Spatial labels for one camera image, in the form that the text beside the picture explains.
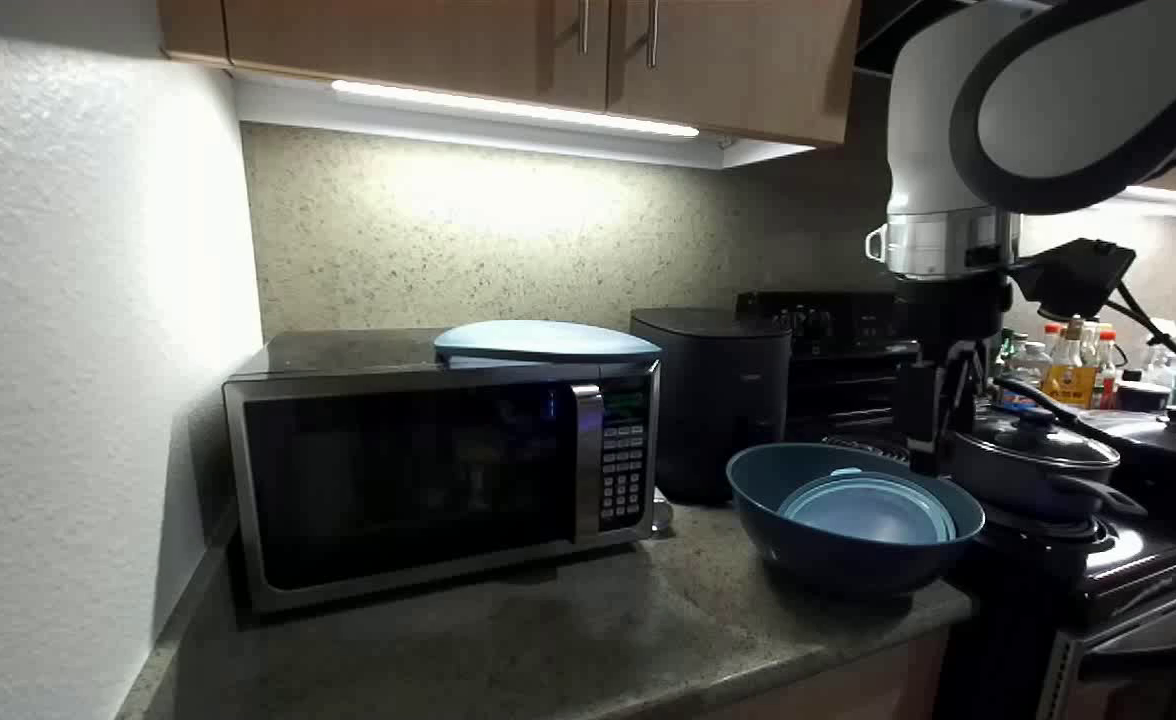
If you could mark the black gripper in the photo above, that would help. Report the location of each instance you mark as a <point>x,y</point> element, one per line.
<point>948,322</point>

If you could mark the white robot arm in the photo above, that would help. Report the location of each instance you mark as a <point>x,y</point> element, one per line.
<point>995,115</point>

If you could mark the black pot with glass lid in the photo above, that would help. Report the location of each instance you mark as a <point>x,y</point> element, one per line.
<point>1029,466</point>

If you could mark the large blue translucent lid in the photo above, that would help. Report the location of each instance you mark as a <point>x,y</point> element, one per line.
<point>542,341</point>

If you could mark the yellow oil bottle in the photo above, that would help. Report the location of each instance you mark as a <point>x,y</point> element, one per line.
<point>1068,373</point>

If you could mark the wooden upper cabinets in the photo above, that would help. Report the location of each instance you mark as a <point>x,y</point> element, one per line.
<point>767,70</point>

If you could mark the black electric stove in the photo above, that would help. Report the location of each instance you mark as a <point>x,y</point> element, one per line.
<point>1075,621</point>

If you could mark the under-cabinet light strip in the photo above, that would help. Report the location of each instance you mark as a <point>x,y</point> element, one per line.
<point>510,111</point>

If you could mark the black stainless microwave oven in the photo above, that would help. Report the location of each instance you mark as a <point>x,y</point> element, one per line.
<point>370,461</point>

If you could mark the dark blue bowl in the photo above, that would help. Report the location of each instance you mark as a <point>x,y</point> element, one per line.
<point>767,472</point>

